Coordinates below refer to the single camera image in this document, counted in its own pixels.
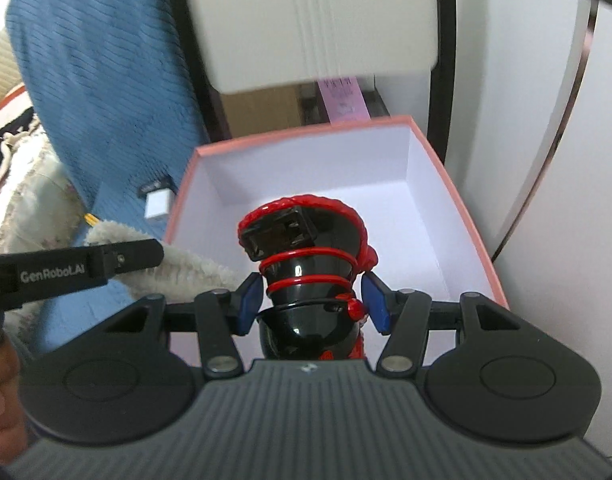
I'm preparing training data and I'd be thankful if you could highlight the pink cardboard box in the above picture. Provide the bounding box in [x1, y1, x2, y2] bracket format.
[163, 115, 510, 367]

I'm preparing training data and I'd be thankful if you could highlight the blue textured bedspread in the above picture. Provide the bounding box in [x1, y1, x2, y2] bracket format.
[6, 0, 213, 361]

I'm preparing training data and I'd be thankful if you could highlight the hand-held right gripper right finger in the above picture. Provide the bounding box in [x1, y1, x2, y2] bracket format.
[361, 270, 522, 377]

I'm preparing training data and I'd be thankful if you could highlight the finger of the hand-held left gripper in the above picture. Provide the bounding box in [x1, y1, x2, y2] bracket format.
[103, 238, 165, 277]

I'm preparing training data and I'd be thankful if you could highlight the black and red toy figure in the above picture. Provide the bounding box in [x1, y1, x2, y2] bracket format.
[237, 194, 379, 361]

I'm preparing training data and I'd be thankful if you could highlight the cream floral cloth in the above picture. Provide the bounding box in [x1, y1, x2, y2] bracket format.
[0, 135, 97, 257]

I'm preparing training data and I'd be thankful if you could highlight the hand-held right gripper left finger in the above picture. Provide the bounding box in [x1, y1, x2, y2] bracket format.
[104, 273, 263, 380]

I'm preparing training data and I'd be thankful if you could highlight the pink carton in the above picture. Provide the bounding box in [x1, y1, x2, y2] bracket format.
[317, 76, 371, 125]

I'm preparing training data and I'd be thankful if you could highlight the person's left hand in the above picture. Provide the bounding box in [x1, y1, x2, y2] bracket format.
[0, 332, 30, 467]

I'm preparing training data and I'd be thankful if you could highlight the white bedside cabinet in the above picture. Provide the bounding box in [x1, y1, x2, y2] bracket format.
[156, 0, 460, 167]

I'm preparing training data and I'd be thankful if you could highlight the white wardrobe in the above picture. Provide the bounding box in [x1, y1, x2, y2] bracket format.
[443, 0, 612, 480]

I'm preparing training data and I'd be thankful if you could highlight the white charger adapter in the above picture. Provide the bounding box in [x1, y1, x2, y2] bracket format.
[144, 188, 178, 221]

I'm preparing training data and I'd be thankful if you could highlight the brown cardboard box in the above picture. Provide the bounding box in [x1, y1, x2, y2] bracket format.
[220, 85, 307, 142]

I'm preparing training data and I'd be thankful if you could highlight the white fluffy cloth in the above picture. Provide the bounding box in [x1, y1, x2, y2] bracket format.
[6, 220, 249, 357]

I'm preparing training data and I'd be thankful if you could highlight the beige pillow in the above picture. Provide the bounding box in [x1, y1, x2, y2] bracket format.
[0, 29, 28, 107]

